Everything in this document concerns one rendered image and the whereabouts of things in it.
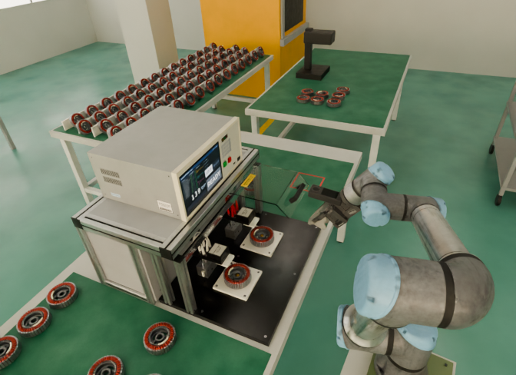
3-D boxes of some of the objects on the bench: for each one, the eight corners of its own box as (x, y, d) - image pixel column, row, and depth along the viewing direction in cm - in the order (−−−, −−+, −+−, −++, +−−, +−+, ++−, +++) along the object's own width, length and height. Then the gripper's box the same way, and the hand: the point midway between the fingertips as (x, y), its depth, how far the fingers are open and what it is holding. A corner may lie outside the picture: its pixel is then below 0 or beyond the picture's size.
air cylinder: (242, 229, 170) (241, 220, 167) (235, 239, 165) (234, 230, 162) (233, 226, 172) (232, 217, 169) (225, 237, 167) (224, 227, 163)
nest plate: (283, 234, 166) (283, 233, 165) (270, 257, 155) (270, 255, 154) (254, 227, 171) (254, 224, 171) (239, 247, 160) (239, 246, 160)
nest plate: (262, 273, 148) (262, 270, 147) (246, 301, 137) (246, 299, 137) (230, 262, 154) (229, 260, 153) (213, 289, 143) (212, 287, 142)
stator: (278, 234, 164) (278, 229, 162) (267, 251, 156) (267, 245, 154) (256, 227, 169) (256, 222, 166) (245, 243, 161) (244, 237, 158)
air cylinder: (216, 265, 153) (216, 256, 149) (208, 278, 147) (206, 269, 144) (206, 262, 154) (205, 253, 151) (197, 274, 149) (196, 266, 146)
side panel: (158, 299, 142) (139, 241, 124) (153, 305, 140) (133, 247, 122) (106, 277, 153) (81, 221, 134) (100, 283, 150) (74, 227, 132)
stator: (256, 273, 147) (256, 267, 145) (243, 293, 139) (243, 287, 136) (232, 264, 151) (231, 258, 149) (219, 284, 143) (217, 278, 140)
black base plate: (321, 229, 171) (321, 225, 170) (268, 346, 124) (268, 343, 123) (234, 206, 188) (233, 203, 187) (159, 302, 141) (158, 298, 140)
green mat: (354, 163, 216) (354, 163, 216) (326, 227, 172) (326, 227, 172) (219, 137, 250) (219, 137, 250) (167, 186, 206) (167, 185, 206)
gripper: (359, 214, 112) (318, 243, 127) (365, 198, 119) (325, 227, 133) (339, 197, 112) (299, 227, 126) (346, 181, 119) (308, 211, 133)
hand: (309, 220), depth 129 cm, fingers closed
